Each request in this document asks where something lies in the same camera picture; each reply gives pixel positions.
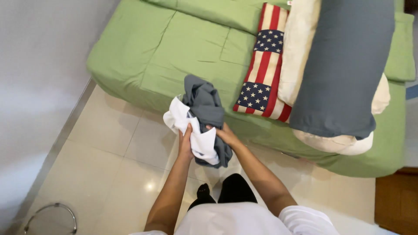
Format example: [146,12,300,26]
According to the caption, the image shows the person's left hand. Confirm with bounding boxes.
[178,123,195,161]

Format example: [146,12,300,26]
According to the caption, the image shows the person's right hand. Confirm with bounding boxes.
[206,122,243,149]

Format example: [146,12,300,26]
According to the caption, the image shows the white cloth garment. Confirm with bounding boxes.
[163,96,220,166]

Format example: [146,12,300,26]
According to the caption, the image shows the grey cloth garment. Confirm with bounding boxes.
[182,74,233,169]

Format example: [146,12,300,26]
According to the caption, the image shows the person's black trousers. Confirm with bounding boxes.
[187,173,258,211]

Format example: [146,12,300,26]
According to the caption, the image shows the stars and stripes pillow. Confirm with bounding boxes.
[233,3,293,123]

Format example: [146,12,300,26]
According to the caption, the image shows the person's white shirt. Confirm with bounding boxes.
[129,202,340,235]

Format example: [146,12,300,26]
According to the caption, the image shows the green sheeted bed mattress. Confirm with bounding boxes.
[86,0,406,178]

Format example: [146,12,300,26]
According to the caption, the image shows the cream white bolster pillow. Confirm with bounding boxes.
[292,72,391,156]

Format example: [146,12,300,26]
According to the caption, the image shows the grey bolster pillow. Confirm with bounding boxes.
[289,0,396,140]

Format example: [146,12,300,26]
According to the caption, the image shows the brown wooden cabinet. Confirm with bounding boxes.
[374,167,418,235]

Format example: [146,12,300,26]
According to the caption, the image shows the green pillow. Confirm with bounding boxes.
[384,12,416,82]

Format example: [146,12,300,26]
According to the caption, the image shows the chrome metal ring stand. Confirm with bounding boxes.
[24,203,78,235]

